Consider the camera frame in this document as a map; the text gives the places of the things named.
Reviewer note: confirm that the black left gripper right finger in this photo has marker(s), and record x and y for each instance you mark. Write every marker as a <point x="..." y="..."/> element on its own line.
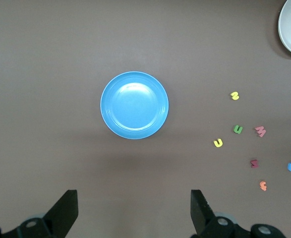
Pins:
<point x="199" y="213"/>

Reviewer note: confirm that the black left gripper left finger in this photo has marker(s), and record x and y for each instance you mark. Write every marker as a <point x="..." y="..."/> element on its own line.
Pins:
<point x="63" y="213"/>

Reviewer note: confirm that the yellow foam letter u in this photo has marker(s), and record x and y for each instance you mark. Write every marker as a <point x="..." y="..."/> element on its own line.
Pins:
<point x="217" y="145"/>

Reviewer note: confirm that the green foam letter n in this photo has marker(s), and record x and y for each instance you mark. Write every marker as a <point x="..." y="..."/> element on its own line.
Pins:
<point x="235" y="129"/>

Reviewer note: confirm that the yellow foam letter s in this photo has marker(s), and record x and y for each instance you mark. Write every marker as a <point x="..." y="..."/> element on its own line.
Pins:
<point x="234" y="96"/>

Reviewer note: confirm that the orange foam number three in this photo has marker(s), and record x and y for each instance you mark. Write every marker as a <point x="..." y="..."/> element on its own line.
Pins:
<point x="263" y="185"/>

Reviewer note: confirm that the dark red foam letter m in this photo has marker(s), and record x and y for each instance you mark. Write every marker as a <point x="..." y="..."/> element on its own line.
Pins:
<point x="254" y="165"/>

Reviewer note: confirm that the pink foam letter w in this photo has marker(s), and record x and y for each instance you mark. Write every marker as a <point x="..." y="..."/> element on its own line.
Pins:
<point x="261" y="132"/>

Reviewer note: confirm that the blue round plate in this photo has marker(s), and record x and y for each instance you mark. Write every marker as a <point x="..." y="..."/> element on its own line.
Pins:
<point x="135" y="106"/>

